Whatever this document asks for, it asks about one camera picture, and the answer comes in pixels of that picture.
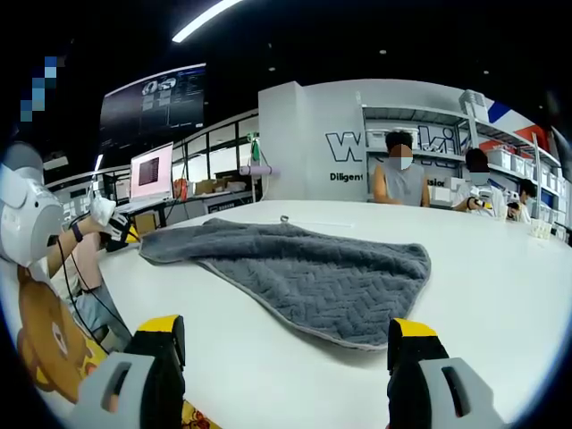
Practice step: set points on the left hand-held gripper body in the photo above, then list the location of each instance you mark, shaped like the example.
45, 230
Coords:
114, 228

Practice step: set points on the white table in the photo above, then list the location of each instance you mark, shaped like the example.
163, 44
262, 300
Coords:
482, 290

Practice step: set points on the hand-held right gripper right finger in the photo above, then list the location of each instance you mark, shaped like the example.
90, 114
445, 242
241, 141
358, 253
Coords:
429, 389

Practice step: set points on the person's left hand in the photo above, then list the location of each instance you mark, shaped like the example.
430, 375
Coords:
95, 227

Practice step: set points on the operator in white and yellow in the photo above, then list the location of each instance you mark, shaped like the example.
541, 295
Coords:
49, 330

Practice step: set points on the orange container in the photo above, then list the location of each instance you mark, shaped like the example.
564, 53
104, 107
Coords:
180, 188

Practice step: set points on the computer monitor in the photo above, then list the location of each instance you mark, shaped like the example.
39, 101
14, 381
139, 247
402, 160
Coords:
152, 172

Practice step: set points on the black wristband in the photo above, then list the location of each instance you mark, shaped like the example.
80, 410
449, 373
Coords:
78, 232

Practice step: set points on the black labelled cabinet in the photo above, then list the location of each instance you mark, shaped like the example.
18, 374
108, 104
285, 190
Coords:
228, 207

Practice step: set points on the dark wall display screen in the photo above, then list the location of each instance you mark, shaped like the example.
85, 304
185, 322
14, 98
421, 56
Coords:
152, 107

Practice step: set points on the long ceiling light strip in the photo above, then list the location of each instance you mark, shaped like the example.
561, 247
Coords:
205, 20

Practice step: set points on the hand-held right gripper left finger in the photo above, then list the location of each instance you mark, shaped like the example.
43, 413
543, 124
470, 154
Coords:
134, 384

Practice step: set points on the metal shelf rack with bins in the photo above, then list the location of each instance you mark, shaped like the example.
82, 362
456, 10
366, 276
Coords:
505, 156

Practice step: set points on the cardboard box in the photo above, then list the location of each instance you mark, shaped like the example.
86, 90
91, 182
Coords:
207, 187

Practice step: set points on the black framed glass partition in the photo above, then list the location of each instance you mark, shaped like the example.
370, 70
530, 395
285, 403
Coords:
219, 152

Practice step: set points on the grey towel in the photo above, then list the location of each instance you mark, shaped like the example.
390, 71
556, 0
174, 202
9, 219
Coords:
313, 277

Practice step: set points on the purple rolled mat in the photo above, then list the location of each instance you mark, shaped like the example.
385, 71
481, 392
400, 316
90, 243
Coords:
259, 170

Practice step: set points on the white chest device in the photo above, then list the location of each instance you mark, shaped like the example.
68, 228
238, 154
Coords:
27, 214

